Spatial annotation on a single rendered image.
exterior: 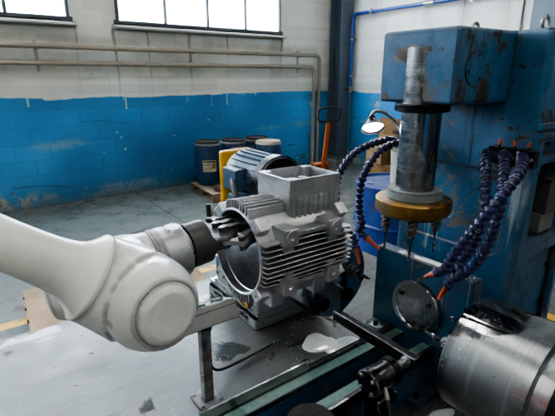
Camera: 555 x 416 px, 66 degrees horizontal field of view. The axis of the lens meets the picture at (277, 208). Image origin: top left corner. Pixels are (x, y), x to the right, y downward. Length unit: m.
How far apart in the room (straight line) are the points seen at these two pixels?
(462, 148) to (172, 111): 5.69
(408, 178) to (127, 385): 0.93
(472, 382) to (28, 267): 0.78
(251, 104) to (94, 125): 2.49
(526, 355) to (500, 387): 0.07
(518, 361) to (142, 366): 0.98
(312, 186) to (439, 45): 0.41
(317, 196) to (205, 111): 6.10
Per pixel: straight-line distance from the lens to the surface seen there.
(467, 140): 1.22
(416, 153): 1.03
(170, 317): 0.47
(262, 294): 0.75
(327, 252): 0.80
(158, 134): 6.56
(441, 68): 0.99
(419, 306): 1.25
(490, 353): 0.94
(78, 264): 0.50
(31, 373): 1.50
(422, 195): 1.04
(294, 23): 7.81
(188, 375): 1.34
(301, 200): 0.77
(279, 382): 1.09
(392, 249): 1.27
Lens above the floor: 1.62
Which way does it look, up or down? 17 degrees down
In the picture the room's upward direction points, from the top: straight up
